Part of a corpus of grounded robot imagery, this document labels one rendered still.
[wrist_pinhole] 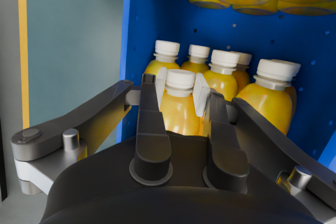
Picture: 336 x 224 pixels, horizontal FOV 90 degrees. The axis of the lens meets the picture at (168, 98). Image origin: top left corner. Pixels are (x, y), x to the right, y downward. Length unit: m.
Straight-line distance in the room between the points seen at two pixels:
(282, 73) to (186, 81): 0.11
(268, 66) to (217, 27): 0.18
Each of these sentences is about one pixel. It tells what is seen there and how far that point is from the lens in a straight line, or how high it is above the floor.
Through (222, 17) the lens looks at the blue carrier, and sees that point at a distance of 0.38.
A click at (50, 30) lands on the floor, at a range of 1.66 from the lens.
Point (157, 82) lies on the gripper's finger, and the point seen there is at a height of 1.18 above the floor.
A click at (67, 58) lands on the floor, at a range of 1.61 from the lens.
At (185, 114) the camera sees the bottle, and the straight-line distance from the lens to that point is 0.21.
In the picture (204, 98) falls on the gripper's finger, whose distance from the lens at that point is 0.16.
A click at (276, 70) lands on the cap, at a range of 0.22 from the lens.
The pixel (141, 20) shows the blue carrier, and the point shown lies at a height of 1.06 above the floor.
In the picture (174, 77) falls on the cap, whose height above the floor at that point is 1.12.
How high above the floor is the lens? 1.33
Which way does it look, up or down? 70 degrees down
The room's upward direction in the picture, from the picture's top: 169 degrees counter-clockwise
